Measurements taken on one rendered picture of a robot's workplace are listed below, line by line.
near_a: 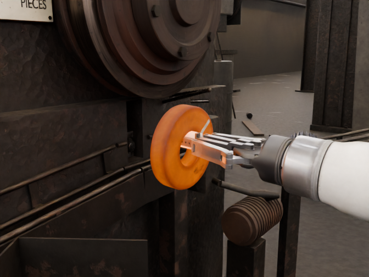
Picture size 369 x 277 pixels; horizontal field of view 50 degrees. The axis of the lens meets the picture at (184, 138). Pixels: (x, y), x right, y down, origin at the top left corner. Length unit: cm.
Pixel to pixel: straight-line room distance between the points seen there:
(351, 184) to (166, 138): 29
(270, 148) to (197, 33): 47
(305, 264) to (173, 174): 144
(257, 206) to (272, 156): 68
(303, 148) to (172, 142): 22
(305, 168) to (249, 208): 68
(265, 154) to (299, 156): 5
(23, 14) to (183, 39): 35
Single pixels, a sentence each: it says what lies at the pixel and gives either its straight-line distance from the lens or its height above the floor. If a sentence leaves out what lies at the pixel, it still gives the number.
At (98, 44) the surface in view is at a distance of 86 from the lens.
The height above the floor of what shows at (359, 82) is 72.
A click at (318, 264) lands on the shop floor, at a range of 207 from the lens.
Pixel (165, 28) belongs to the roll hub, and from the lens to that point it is 88.
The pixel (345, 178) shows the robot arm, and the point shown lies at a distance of 55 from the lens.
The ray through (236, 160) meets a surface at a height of 84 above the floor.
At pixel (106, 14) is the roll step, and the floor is 107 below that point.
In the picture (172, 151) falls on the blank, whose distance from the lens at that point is 67.
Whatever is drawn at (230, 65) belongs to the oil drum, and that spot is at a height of 85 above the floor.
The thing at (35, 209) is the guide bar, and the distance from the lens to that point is 90.
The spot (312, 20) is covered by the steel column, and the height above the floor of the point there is 162.
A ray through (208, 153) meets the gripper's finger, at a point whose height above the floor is 84.
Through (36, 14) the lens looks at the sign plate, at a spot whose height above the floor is 107.
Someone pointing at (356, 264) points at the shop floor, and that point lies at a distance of 214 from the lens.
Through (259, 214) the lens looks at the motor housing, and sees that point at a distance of 125.
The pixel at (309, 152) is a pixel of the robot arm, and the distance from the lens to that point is 57.
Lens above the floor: 100
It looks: 13 degrees down
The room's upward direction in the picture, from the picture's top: straight up
